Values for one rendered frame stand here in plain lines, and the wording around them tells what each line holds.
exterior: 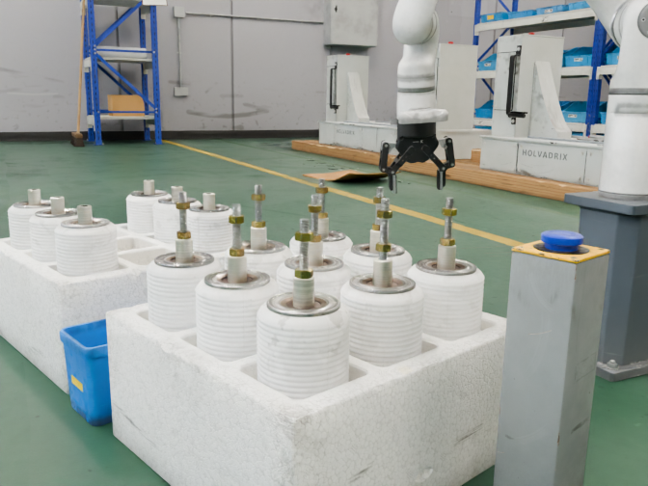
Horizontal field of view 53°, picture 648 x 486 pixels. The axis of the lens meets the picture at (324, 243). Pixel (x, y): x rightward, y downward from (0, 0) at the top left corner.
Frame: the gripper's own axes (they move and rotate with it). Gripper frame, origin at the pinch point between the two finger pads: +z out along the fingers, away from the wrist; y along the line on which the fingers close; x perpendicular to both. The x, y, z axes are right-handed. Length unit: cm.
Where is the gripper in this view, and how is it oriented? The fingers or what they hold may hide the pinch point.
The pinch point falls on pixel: (417, 188)
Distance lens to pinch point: 131.3
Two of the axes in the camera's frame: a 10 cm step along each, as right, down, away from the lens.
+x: 0.8, 3.4, -9.4
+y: -10.0, 0.8, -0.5
